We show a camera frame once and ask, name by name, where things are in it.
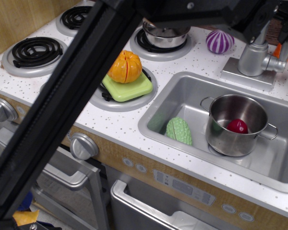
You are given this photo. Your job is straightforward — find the stove burner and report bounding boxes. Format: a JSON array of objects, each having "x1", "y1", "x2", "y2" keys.
[
  {"x1": 1, "y1": 37, "x2": 67, "y2": 78},
  {"x1": 89, "y1": 67, "x2": 158, "y2": 112},
  {"x1": 129, "y1": 29, "x2": 192, "y2": 62},
  {"x1": 56, "y1": 6, "x2": 92, "y2": 37}
]

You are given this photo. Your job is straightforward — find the steel lidded pan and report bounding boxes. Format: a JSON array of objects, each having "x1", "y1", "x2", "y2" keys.
[{"x1": 142, "y1": 22, "x2": 191, "y2": 48}]

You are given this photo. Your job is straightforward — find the yellow cloth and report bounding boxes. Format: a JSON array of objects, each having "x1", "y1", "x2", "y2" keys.
[{"x1": 12, "y1": 210, "x2": 39, "y2": 226}]

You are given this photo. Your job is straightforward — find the back right stove burner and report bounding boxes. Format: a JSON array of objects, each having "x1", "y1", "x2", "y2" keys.
[{"x1": 129, "y1": 29, "x2": 192, "y2": 62}]

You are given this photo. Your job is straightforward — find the steel pot with handles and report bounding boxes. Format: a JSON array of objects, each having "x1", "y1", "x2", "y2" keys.
[{"x1": 200, "y1": 94, "x2": 278, "y2": 157}]

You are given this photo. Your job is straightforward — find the silver oven door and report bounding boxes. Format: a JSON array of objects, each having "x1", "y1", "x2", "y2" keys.
[{"x1": 0, "y1": 127, "x2": 109, "y2": 230}]

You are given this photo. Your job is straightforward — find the orange toy pumpkin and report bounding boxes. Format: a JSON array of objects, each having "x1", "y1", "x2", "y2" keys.
[{"x1": 108, "y1": 50, "x2": 143, "y2": 84}]

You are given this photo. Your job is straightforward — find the silver toy faucet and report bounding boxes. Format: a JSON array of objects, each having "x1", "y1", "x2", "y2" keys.
[{"x1": 221, "y1": 25, "x2": 288, "y2": 92}]

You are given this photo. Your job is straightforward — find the blue object on floor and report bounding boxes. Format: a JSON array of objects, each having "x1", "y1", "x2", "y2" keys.
[{"x1": 17, "y1": 191, "x2": 33, "y2": 211}]

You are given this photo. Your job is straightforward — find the silver oven knob right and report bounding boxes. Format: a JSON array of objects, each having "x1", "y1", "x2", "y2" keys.
[{"x1": 70, "y1": 132, "x2": 99, "y2": 161}]

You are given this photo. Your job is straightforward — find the purple striped toy onion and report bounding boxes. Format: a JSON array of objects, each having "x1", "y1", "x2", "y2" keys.
[{"x1": 205, "y1": 30, "x2": 235, "y2": 54}]

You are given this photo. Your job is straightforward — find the silver oven knob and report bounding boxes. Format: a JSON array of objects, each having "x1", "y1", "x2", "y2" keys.
[
  {"x1": 70, "y1": 132, "x2": 99, "y2": 161},
  {"x1": 0, "y1": 98, "x2": 18, "y2": 122}
]

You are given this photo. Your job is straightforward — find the green toy cutting board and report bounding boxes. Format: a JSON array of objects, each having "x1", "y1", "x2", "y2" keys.
[{"x1": 102, "y1": 72, "x2": 153, "y2": 102}]

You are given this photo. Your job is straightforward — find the red toy fruit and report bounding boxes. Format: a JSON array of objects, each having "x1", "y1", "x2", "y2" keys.
[{"x1": 227, "y1": 119, "x2": 248, "y2": 134}]

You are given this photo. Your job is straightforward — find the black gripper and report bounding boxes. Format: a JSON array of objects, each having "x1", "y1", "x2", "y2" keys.
[{"x1": 273, "y1": 0, "x2": 288, "y2": 61}]

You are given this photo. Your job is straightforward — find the front left stove burner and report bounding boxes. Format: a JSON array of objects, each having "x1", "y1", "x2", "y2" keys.
[{"x1": 1, "y1": 37, "x2": 67, "y2": 78}]

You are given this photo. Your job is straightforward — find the front right stove burner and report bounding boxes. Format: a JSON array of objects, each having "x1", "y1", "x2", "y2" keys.
[{"x1": 89, "y1": 67, "x2": 158, "y2": 112}]

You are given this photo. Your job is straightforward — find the silver oven knob left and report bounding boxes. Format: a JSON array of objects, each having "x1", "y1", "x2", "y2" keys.
[{"x1": 0, "y1": 98, "x2": 18, "y2": 122}]

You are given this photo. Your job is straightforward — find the back left stove burner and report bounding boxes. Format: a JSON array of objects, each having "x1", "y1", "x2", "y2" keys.
[{"x1": 56, "y1": 6, "x2": 92, "y2": 37}]

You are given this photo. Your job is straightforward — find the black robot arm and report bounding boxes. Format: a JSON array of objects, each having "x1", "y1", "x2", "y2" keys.
[{"x1": 0, "y1": 0, "x2": 288, "y2": 230}]

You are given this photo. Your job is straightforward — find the silver toy sink basin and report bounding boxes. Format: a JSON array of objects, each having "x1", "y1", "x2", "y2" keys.
[{"x1": 138, "y1": 72, "x2": 288, "y2": 193}]

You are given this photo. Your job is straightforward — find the grey control panel sticker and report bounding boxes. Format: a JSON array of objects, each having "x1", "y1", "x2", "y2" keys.
[{"x1": 153, "y1": 169, "x2": 216, "y2": 206}]

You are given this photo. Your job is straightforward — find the silver dishwasher door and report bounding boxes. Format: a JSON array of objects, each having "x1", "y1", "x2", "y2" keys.
[{"x1": 106, "y1": 166, "x2": 235, "y2": 230}]

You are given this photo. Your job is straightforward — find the green toy bitter gourd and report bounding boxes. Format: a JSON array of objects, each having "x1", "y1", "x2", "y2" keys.
[{"x1": 166, "y1": 117, "x2": 192, "y2": 146}]

